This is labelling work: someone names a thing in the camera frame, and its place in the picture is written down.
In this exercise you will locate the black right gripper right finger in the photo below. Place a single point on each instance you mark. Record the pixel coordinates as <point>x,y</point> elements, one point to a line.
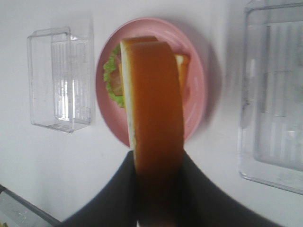
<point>204,204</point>

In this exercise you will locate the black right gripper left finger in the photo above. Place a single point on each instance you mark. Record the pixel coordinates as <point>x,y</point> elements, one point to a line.
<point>114,205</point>

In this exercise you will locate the bacon strip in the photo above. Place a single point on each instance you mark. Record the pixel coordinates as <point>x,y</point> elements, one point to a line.
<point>115,78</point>

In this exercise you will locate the green lettuce leaf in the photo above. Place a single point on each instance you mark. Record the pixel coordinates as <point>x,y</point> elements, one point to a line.
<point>109,67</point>

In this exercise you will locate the bread slice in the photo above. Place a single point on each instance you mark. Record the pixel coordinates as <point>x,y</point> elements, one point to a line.
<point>154,110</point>
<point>182,65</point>

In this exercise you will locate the yellow cheese slice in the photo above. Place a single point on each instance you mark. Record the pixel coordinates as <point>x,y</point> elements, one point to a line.
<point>182,86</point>

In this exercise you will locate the clear right plastic tray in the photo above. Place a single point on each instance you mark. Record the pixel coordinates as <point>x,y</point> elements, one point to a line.
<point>271,126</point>

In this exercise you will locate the clear plastic tray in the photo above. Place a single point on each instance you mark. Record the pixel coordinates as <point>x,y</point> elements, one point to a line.
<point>271,126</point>
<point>60,70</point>

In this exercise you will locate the clear left plastic tray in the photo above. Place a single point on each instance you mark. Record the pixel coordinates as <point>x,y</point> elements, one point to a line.
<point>60,70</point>

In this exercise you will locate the pink round plate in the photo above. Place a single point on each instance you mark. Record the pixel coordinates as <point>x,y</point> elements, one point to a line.
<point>195,92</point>

